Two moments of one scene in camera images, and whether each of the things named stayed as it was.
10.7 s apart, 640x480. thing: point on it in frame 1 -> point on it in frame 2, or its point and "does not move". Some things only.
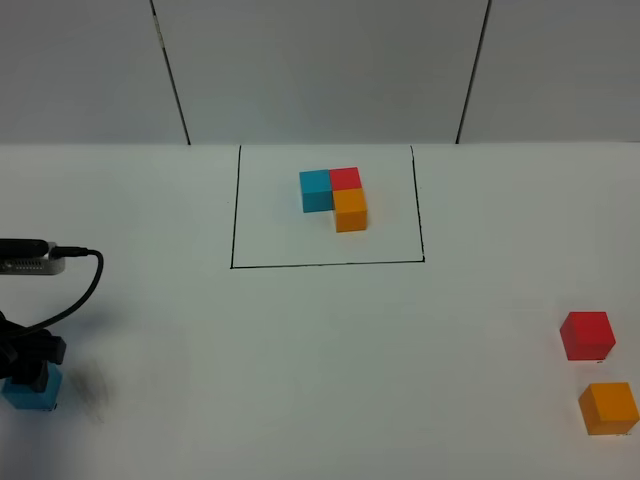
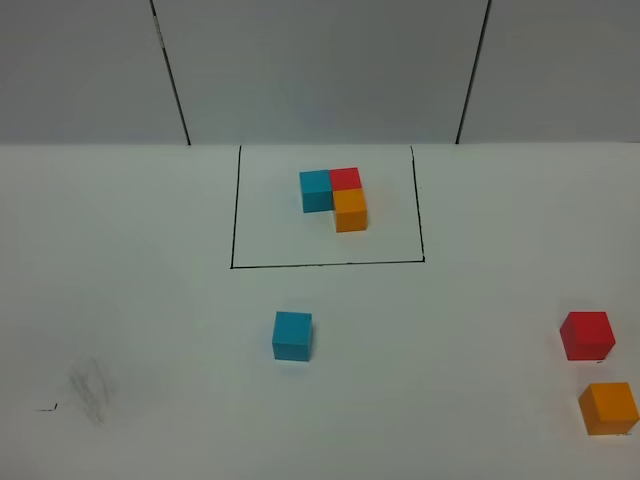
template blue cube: (316, 191) does not move
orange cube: (608, 408) does not move
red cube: (587, 336) does not move
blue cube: (25, 397) -> (291, 336)
